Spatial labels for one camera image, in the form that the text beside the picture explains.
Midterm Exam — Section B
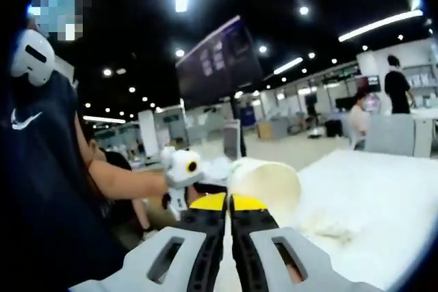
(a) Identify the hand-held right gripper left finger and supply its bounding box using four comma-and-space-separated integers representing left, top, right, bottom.
68, 191, 229, 292

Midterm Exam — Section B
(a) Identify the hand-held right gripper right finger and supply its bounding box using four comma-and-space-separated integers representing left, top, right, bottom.
228, 193, 384, 292

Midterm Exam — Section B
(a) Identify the white paper cup green print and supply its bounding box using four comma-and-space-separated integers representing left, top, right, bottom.
227, 157, 302, 224

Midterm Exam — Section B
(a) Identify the pile of paper cups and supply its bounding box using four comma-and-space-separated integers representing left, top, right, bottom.
300, 202, 363, 245

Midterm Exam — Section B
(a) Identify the small brown box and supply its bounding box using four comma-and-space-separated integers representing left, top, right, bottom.
256, 122, 275, 140

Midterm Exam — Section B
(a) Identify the large dark monitor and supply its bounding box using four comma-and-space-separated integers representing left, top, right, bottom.
175, 14, 263, 101

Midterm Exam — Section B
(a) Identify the operator in dark shirt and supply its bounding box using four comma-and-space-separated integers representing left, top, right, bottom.
0, 66, 128, 288

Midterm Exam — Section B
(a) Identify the grey partition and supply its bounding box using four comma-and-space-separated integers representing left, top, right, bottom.
364, 114, 432, 158

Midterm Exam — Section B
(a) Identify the white chest device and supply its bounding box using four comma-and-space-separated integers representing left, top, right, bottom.
10, 28, 56, 88

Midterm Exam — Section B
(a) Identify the curved ceiling light strip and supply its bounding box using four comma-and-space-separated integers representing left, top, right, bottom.
337, 10, 424, 42

